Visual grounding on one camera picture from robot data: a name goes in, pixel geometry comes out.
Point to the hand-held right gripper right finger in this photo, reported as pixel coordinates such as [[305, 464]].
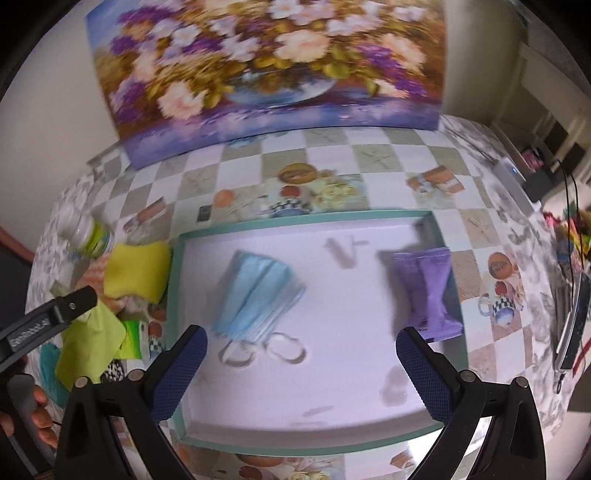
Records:
[[425, 378]]

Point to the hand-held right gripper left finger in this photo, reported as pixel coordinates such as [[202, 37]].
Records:
[[180, 369]]

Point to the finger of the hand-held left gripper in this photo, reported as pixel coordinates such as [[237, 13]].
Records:
[[60, 309]]

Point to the yellow-green cloth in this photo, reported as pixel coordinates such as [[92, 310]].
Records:
[[92, 341]]

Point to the yellow sponge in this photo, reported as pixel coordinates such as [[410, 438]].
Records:
[[138, 270]]

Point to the person's left hand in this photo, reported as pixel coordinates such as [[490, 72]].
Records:
[[44, 417]]

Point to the teal cloth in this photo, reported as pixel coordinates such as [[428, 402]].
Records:
[[51, 369]]

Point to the orange patterned cloth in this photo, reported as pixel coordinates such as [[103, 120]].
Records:
[[92, 274]]

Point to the green tissue packet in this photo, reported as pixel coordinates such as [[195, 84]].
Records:
[[134, 339]]

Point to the dark seat with red edge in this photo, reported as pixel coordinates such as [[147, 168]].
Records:
[[11, 277]]

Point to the black and white spotted fabric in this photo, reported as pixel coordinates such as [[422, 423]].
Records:
[[113, 369]]

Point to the beige pink fluffy cloth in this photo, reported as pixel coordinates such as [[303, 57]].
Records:
[[134, 305]]

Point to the white bottle with green label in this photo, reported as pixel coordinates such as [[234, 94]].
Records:
[[90, 230]]

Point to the purple packet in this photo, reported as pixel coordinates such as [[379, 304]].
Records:
[[427, 290]]

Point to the blue face mask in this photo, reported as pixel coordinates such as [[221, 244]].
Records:
[[254, 295]]

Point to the silver flat device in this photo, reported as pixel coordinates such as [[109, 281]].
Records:
[[572, 323]]

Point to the colourful toys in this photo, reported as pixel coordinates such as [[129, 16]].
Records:
[[570, 235]]

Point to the white power bank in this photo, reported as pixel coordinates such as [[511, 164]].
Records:
[[508, 173]]

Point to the black box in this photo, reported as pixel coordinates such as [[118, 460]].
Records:
[[540, 184]]

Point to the checkered printed tablecloth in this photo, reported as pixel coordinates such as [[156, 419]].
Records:
[[378, 157]]

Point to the floral painting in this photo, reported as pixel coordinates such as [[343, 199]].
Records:
[[258, 69]]

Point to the white shelf unit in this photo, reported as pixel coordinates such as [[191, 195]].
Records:
[[549, 92]]

